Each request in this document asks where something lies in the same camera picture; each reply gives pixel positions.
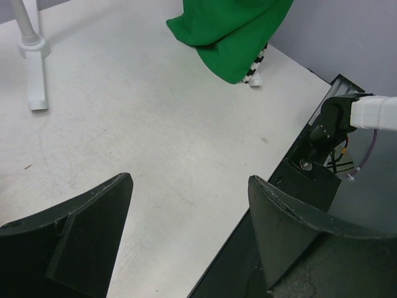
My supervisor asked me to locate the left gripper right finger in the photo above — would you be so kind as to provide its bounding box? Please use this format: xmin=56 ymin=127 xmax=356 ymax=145
xmin=248 ymin=176 xmax=396 ymax=297

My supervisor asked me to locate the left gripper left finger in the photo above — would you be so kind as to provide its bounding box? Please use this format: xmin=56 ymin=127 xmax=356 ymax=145
xmin=1 ymin=173 xmax=133 ymax=297

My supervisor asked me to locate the green tank top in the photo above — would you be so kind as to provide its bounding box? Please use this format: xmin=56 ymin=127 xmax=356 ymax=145
xmin=166 ymin=1 xmax=293 ymax=84

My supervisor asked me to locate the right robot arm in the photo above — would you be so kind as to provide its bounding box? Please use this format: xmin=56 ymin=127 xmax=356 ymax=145
xmin=306 ymin=93 xmax=396 ymax=161

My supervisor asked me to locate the striped black white tank top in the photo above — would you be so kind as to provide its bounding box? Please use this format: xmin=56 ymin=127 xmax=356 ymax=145
xmin=241 ymin=43 xmax=268 ymax=88

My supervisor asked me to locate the white clothes rack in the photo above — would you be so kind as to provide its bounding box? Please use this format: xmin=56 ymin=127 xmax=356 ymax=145
xmin=11 ymin=0 xmax=50 ymax=111

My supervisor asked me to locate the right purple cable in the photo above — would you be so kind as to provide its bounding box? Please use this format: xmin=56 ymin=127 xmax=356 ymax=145
xmin=341 ymin=129 xmax=379 ymax=184

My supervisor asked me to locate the aluminium rail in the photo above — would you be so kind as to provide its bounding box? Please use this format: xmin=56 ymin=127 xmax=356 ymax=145
xmin=308 ymin=74 xmax=365 ymax=125

